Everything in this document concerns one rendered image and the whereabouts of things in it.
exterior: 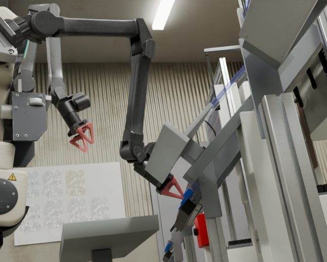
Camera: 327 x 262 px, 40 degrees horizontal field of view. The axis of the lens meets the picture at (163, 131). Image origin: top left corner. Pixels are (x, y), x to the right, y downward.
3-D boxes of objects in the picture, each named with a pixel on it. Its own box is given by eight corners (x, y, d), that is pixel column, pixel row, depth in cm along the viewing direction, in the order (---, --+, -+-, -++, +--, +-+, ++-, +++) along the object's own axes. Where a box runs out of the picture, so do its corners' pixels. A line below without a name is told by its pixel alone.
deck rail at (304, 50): (209, 191, 134) (192, 178, 136) (208, 192, 136) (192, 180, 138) (328, 33, 156) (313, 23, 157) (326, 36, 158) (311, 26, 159)
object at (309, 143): (315, 166, 200) (297, 96, 212) (311, 169, 205) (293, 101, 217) (318, 166, 200) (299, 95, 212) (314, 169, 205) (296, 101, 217)
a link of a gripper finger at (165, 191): (188, 193, 161) (168, 177, 163) (191, 188, 155) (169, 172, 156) (177, 208, 160) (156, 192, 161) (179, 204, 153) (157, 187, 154)
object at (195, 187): (208, 193, 136) (188, 178, 138) (188, 226, 198) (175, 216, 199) (210, 189, 137) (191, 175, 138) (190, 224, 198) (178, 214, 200)
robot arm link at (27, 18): (11, 24, 138) (17, 19, 134) (37, 11, 144) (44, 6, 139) (28, 51, 141) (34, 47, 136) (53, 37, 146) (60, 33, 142)
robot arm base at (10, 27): (-10, 38, 138) (-7, 15, 128) (12, 27, 142) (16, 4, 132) (8, 60, 137) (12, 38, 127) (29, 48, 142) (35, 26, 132)
